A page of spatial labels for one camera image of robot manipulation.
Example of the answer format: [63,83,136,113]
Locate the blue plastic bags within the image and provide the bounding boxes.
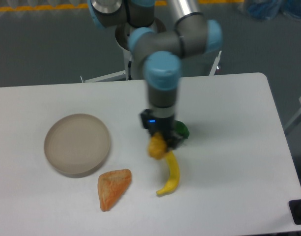
[241,0,301,21]

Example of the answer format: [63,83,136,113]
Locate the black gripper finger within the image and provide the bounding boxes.
[164,134,184,150]

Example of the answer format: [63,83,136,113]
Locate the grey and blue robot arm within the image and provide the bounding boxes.
[87,0,223,150]

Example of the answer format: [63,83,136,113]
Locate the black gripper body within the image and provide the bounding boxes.
[140,109,175,139]

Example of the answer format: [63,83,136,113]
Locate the green bell pepper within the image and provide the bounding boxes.
[175,120,190,139]

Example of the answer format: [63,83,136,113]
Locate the orange triangular bread slice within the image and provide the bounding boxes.
[97,169,132,212]

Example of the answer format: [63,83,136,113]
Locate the black cable on pedestal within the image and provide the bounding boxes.
[127,55,134,81]

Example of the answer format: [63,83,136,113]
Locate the beige round plate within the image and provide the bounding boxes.
[44,114,111,178]

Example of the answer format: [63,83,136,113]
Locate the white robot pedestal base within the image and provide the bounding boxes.
[87,13,223,83]

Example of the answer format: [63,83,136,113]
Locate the yellow banana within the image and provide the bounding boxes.
[156,151,180,196]

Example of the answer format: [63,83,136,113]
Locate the yellow bell pepper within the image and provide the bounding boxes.
[147,132,167,160]

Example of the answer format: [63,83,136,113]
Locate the black box at table edge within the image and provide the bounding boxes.
[289,199,301,225]

